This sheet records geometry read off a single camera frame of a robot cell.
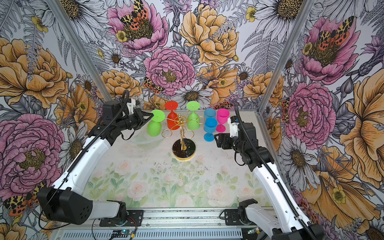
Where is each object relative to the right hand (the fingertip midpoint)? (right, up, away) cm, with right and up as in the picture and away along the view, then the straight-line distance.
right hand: (221, 140), depth 74 cm
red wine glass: (-24, +9, +4) cm, 26 cm away
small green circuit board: (-45, -42, -3) cm, 62 cm away
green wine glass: (-14, +10, +12) cm, 21 cm away
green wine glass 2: (-34, +7, +7) cm, 36 cm away
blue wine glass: (-4, +7, +18) cm, 19 cm away
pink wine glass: (+6, +14, +28) cm, 32 cm away
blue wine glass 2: (-4, +15, +26) cm, 30 cm away
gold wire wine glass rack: (-23, -9, +23) cm, 33 cm away
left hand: (-33, +11, +1) cm, 35 cm away
